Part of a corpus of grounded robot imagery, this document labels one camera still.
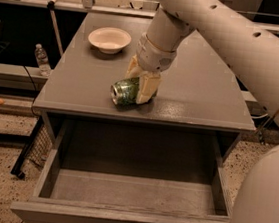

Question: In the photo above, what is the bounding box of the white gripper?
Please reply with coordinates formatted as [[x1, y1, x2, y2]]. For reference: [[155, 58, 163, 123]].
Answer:
[[125, 33, 177, 104]]

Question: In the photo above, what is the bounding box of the crushed green soda can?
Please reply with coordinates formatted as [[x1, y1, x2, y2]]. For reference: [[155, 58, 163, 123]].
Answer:
[[110, 77, 140, 106]]

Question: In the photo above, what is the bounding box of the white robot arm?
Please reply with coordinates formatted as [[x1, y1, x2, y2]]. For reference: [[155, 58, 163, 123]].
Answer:
[[127, 0, 279, 223]]

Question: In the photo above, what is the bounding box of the open grey top drawer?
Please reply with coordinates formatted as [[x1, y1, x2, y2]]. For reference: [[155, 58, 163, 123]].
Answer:
[[11, 121, 232, 223]]

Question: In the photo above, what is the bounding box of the white paper bowl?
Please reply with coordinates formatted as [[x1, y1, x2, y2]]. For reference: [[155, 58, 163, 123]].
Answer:
[[88, 27, 132, 54]]

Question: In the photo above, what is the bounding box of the grey cabinet table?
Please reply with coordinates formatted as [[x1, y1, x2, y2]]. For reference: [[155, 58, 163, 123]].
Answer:
[[33, 13, 254, 157]]

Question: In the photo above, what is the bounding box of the clear plastic water bottle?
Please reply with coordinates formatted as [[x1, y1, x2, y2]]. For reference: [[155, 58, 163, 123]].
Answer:
[[34, 44, 51, 77]]

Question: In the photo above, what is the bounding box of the black wire mesh stand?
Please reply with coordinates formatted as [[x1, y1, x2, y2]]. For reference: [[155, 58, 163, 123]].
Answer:
[[11, 118, 52, 180]]

